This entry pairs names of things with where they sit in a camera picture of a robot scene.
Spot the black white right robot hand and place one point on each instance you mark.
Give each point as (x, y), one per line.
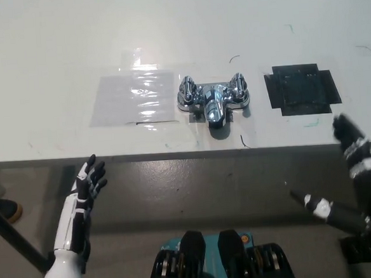
(370, 183)

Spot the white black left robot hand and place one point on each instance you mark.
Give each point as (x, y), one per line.
(75, 204)

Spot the black diagonal table leg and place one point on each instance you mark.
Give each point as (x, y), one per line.
(17, 236)

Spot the black shoe tan sole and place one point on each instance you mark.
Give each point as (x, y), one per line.
(6, 210)

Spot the black tape square patch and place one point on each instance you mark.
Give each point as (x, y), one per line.
(301, 89)

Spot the large clear plastic sheet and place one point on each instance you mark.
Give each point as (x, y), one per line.
(128, 98)

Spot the black frame bar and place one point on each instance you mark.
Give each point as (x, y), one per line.
(359, 251)

